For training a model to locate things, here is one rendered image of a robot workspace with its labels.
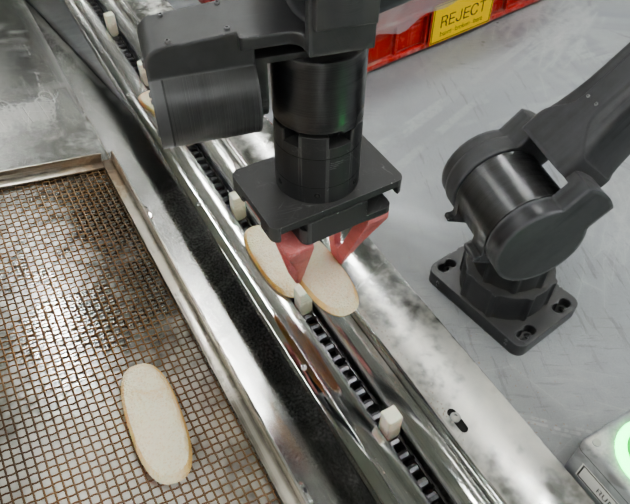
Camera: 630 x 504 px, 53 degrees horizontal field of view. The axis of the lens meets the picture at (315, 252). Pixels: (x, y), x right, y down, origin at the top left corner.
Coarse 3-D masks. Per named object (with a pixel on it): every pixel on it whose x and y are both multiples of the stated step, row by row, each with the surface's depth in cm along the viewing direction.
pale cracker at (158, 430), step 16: (128, 368) 47; (144, 368) 47; (128, 384) 46; (144, 384) 46; (160, 384) 46; (128, 400) 45; (144, 400) 45; (160, 400) 45; (176, 400) 46; (128, 416) 44; (144, 416) 44; (160, 416) 44; (176, 416) 44; (144, 432) 43; (160, 432) 43; (176, 432) 44; (144, 448) 42; (160, 448) 42; (176, 448) 43; (144, 464) 42; (160, 464) 42; (176, 464) 42; (160, 480) 41; (176, 480) 42
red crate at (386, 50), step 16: (208, 0) 98; (496, 0) 95; (512, 0) 97; (528, 0) 98; (432, 16) 87; (496, 16) 96; (416, 32) 89; (384, 48) 87; (400, 48) 89; (416, 48) 90; (368, 64) 87; (384, 64) 88
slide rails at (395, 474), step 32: (96, 32) 89; (128, 32) 89; (128, 64) 84; (192, 160) 71; (224, 160) 71; (224, 224) 64; (288, 320) 57; (352, 320) 57; (320, 352) 54; (352, 352) 54; (384, 384) 52; (352, 416) 50; (416, 416) 50; (384, 448) 49; (416, 448) 49; (448, 448) 49; (448, 480) 47
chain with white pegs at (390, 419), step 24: (120, 48) 88; (144, 72) 81; (192, 144) 75; (240, 216) 66; (312, 312) 58; (336, 360) 55; (360, 384) 54; (384, 432) 50; (408, 456) 50; (432, 480) 48
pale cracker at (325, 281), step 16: (320, 256) 51; (320, 272) 50; (336, 272) 50; (304, 288) 49; (320, 288) 49; (336, 288) 49; (352, 288) 49; (320, 304) 48; (336, 304) 48; (352, 304) 48
